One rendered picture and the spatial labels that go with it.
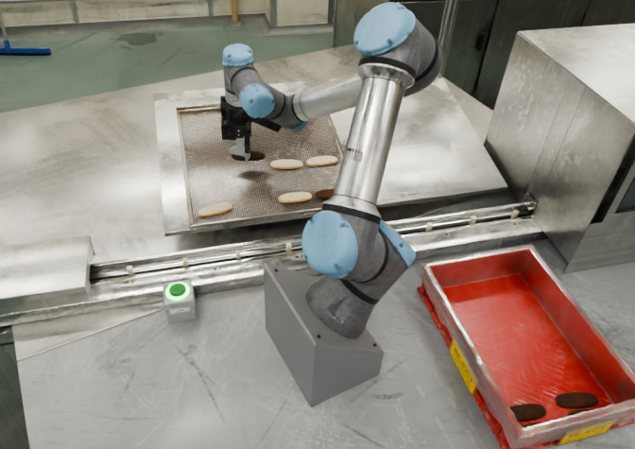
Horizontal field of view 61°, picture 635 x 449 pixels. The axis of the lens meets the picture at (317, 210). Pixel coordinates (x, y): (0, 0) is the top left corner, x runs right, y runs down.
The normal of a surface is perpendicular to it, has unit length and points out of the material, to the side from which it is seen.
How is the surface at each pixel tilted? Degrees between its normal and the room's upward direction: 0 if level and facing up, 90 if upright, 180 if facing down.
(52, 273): 0
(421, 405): 0
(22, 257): 0
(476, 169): 10
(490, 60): 90
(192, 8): 90
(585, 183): 90
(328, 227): 57
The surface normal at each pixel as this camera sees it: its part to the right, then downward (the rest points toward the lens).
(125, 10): 0.27, 0.64
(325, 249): -0.63, -0.09
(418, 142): 0.08, -0.63
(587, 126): -0.97, 0.13
